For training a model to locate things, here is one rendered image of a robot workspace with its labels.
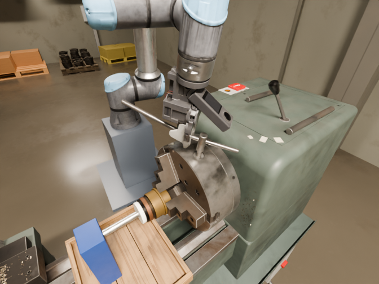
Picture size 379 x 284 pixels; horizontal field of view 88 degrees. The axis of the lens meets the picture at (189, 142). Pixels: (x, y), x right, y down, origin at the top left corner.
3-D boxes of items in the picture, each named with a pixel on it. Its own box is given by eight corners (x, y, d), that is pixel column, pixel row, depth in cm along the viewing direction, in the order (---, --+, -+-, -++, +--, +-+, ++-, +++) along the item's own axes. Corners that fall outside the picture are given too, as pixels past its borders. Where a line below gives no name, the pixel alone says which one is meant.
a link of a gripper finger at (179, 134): (169, 142, 56) (173, 115, 50) (189, 148, 55) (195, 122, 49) (165, 149, 54) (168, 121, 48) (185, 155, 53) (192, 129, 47)
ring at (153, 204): (158, 178, 65) (132, 191, 60) (174, 196, 59) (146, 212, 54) (161, 196, 70) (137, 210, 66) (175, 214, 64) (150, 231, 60)
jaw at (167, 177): (181, 176, 70) (170, 145, 68) (188, 177, 66) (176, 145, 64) (153, 190, 65) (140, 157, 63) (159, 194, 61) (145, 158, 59)
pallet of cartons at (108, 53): (133, 54, 704) (132, 41, 680) (142, 60, 646) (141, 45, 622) (100, 58, 653) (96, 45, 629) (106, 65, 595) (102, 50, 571)
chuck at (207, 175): (173, 171, 91) (180, 119, 68) (218, 230, 75) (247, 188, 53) (155, 180, 86) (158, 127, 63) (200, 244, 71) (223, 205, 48)
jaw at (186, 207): (193, 185, 65) (217, 209, 57) (193, 195, 68) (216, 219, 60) (164, 202, 60) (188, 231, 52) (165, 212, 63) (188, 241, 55)
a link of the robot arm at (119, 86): (108, 101, 97) (100, 73, 89) (135, 96, 101) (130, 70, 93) (110, 111, 88) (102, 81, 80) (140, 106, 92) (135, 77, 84)
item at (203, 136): (201, 159, 61) (208, 133, 52) (199, 164, 59) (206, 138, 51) (194, 157, 61) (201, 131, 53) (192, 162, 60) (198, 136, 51)
